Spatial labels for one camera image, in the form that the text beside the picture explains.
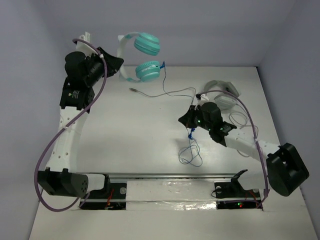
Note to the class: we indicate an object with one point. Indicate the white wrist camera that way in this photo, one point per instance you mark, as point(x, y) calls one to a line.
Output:
point(86, 37)
point(202, 98)

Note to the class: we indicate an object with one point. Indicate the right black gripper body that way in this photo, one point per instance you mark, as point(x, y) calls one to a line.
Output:
point(197, 119)

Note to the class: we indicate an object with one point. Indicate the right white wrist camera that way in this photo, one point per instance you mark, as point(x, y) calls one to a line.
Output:
point(202, 98)

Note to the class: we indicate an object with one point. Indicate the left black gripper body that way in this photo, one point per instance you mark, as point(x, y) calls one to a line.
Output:
point(105, 61)

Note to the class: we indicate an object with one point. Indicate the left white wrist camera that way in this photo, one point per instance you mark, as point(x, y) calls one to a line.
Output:
point(86, 37)

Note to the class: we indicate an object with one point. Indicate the metal base rail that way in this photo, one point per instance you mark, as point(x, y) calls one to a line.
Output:
point(123, 177)

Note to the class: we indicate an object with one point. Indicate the grey white gaming headset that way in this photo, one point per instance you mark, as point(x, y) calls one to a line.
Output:
point(223, 100)

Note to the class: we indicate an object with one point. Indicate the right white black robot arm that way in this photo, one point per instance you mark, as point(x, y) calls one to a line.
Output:
point(282, 165)

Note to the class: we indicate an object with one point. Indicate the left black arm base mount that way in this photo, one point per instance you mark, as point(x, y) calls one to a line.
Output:
point(111, 197)

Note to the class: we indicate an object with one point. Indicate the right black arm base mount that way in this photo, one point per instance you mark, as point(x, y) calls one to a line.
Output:
point(230, 195)

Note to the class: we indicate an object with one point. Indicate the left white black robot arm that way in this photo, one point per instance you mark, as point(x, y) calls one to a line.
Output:
point(60, 176)

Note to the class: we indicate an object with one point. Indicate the teal white cat-ear headphones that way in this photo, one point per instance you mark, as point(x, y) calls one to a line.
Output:
point(138, 51)

